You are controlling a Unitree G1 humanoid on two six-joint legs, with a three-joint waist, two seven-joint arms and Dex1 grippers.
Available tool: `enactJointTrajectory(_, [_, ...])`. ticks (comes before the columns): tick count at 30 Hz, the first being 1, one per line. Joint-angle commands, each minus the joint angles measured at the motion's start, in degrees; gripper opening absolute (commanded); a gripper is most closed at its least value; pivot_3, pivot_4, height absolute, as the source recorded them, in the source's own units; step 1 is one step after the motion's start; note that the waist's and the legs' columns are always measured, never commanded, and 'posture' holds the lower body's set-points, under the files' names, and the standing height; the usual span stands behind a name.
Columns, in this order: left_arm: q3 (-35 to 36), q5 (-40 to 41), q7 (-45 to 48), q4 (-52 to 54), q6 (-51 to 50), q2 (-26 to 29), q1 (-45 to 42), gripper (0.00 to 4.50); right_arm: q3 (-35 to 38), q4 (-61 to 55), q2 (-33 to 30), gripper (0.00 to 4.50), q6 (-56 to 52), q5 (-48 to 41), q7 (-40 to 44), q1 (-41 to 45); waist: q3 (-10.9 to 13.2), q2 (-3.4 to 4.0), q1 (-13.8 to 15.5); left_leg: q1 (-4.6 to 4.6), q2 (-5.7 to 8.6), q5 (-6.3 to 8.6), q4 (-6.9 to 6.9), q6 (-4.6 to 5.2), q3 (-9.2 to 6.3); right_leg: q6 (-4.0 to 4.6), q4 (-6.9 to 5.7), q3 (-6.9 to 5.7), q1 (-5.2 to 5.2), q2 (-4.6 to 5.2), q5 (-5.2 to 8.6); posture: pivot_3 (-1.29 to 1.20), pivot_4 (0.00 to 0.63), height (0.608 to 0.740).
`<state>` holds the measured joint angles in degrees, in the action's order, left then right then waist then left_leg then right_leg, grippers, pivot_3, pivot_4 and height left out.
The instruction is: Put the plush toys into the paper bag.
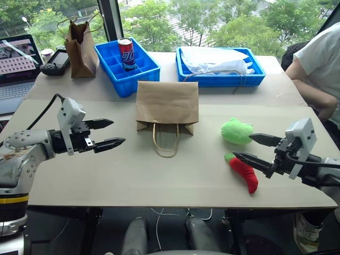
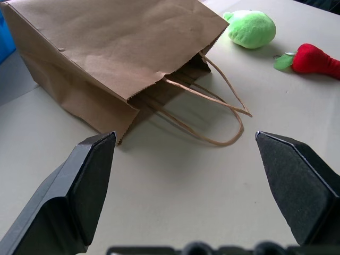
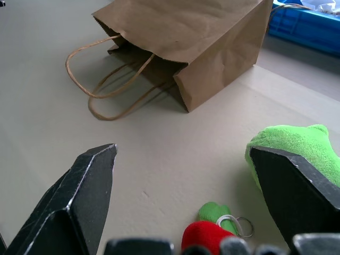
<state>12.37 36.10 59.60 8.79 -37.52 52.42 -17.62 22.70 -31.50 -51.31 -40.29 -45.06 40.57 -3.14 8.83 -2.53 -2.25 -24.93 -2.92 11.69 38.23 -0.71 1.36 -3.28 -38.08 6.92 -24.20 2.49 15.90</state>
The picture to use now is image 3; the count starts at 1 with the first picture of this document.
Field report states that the blue plastic crate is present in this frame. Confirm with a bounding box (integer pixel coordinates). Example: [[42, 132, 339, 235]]
[[267, 0, 340, 56]]

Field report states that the green plush toy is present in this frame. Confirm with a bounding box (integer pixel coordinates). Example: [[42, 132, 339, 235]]
[[244, 124, 340, 191]]

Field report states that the brown paper bag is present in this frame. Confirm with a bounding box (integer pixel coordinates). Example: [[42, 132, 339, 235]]
[[65, 0, 274, 122]]

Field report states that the white crumpled paper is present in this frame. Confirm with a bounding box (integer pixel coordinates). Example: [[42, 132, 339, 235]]
[[301, 0, 340, 15]]

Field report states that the red and green plush keychain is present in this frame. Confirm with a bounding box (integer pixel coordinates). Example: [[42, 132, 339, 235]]
[[181, 201, 254, 253]]

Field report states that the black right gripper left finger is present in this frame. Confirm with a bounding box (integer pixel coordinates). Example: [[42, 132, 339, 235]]
[[4, 143, 118, 255]]

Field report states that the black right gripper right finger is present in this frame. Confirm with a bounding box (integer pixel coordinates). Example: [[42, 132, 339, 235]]
[[250, 147, 340, 252]]

